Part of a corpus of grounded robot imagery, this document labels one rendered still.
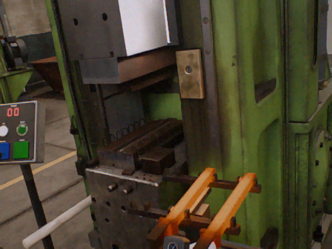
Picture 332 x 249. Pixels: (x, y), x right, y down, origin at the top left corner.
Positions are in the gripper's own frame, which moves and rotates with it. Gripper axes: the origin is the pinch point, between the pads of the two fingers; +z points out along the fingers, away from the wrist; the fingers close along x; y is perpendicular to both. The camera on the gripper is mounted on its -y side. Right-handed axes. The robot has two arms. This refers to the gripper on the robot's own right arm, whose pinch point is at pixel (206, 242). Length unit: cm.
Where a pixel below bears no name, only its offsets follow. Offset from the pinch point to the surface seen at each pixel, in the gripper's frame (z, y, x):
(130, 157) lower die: 42, 3, -50
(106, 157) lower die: 43, 4, -63
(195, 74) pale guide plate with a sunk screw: 52, -27, -23
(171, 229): 2.4, 0.6, -10.1
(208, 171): 31.6, -0.9, -12.1
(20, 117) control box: 37, -14, -105
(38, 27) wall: 647, -63, -765
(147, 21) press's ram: 56, -47, -42
